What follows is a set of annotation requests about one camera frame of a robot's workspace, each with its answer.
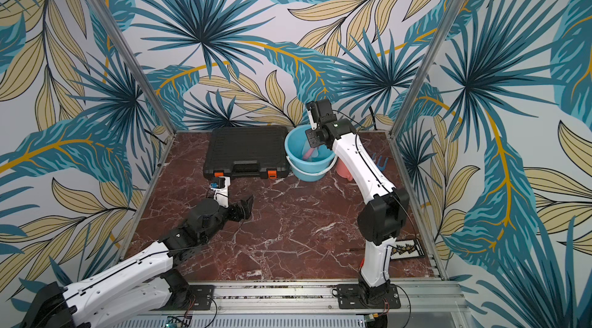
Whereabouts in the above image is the pink toy watering can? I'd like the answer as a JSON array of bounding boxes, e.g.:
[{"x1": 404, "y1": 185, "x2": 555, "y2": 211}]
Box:
[{"x1": 335, "y1": 158, "x2": 353, "y2": 181}]

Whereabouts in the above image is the light blue plastic bucket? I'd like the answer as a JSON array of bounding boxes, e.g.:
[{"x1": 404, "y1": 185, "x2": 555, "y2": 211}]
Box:
[{"x1": 285, "y1": 125, "x2": 338, "y2": 182}]

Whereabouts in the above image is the purple toy shovel pink handle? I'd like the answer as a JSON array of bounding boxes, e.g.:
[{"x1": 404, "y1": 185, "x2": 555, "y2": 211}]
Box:
[{"x1": 302, "y1": 141, "x2": 319, "y2": 162}]

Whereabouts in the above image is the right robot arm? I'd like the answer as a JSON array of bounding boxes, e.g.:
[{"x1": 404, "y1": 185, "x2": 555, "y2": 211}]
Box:
[{"x1": 306, "y1": 99, "x2": 409, "y2": 307}]

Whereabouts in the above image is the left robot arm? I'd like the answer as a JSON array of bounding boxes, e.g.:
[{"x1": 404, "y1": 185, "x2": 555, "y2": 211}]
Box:
[{"x1": 20, "y1": 197, "x2": 254, "y2": 327}]

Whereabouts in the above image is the black plastic tool case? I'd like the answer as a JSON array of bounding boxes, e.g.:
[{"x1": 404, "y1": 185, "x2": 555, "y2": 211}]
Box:
[{"x1": 203, "y1": 126, "x2": 291, "y2": 179}]

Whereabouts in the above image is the patterned card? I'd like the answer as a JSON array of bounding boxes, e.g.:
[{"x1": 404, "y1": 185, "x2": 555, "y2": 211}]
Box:
[{"x1": 390, "y1": 239, "x2": 426, "y2": 261}]

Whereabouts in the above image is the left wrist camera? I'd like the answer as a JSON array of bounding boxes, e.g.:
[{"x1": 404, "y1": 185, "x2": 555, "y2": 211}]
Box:
[{"x1": 207, "y1": 176, "x2": 231, "y2": 208}]

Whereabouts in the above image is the blue toy fork yellow handle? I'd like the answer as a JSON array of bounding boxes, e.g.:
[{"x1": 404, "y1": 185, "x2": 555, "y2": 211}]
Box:
[{"x1": 372, "y1": 154, "x2": 389, "y2": 172}]

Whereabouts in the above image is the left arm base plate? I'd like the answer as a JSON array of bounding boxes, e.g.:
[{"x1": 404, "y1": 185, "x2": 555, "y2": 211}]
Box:
[{"x1": 156, "y1": 285, "x2": 215, "y2": 311}]

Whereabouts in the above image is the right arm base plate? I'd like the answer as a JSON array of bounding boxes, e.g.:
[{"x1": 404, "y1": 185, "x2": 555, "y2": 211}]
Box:
[{"x1": 331, "y1": 283, "x2": 401, "y2": 310}]

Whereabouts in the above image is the aluminium front rail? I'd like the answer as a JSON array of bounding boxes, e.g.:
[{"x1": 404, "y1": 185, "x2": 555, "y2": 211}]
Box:
[{"x1": 68, "y1": 279, "x2": 473, "y2": 328}]

